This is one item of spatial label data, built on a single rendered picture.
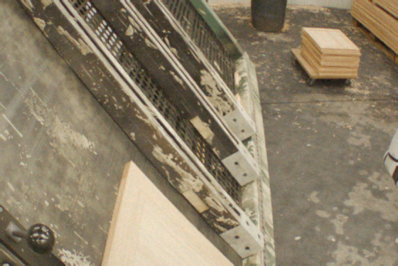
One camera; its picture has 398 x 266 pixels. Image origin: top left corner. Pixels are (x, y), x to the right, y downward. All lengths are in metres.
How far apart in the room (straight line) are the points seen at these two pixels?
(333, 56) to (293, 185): 1.52
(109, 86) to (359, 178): 2.42
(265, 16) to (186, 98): 4.00
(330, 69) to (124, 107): 3.30
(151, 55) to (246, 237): 0.57
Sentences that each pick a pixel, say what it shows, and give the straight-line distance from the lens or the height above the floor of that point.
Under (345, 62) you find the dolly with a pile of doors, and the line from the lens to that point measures 4.25.
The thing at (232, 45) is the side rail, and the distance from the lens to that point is 2.41.
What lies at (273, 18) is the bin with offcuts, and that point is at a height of 0.17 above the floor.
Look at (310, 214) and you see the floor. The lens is 2.85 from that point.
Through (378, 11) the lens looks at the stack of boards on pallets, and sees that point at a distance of 5.55.
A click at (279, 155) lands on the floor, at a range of 3.29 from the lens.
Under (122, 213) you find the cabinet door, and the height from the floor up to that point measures 1.28.
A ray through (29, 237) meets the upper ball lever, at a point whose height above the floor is 1.53.
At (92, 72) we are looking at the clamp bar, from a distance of 1.03.
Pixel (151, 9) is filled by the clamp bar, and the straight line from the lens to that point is 1.58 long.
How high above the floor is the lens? 1.89
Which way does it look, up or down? 33 degrees down
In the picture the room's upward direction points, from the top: 1 degrees clockwise
